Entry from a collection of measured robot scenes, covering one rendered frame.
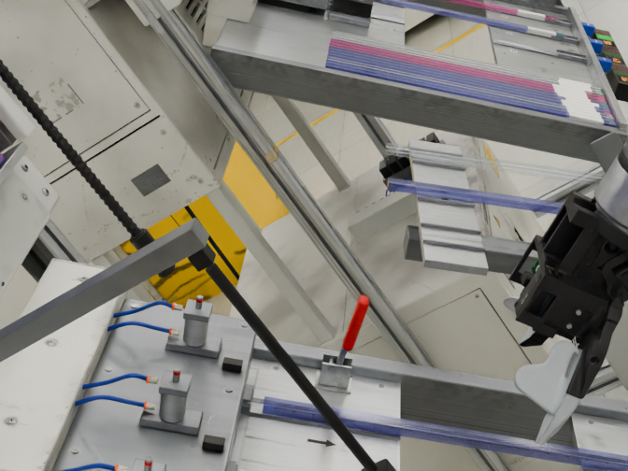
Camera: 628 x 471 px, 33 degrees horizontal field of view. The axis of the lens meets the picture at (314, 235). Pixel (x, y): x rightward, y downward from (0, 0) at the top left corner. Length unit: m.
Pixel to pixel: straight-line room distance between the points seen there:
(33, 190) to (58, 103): 0.81
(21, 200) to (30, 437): 0.27
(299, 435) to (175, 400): 0.17
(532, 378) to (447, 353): 1.11
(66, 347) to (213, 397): 0.14
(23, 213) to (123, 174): 0.87
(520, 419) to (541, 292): 0.25
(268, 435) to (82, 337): 0.20
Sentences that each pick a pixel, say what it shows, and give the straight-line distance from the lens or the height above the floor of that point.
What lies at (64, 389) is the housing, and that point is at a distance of 0.92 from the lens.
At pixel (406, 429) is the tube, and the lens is 1.03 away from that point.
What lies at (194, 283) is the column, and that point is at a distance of 4.25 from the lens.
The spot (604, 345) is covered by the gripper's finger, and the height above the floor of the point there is 1.00.
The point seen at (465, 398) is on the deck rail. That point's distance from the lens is 1.12.
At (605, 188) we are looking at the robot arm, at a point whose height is 1.11.
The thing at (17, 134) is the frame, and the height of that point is 1.40.
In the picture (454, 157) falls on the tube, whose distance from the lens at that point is 1.39.
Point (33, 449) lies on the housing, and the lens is 0.86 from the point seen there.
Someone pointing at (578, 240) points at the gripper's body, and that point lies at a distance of 0.91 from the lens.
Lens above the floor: 1.54
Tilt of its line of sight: 22 degrees down
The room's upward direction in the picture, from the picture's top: 37 degrees counter-clockwise
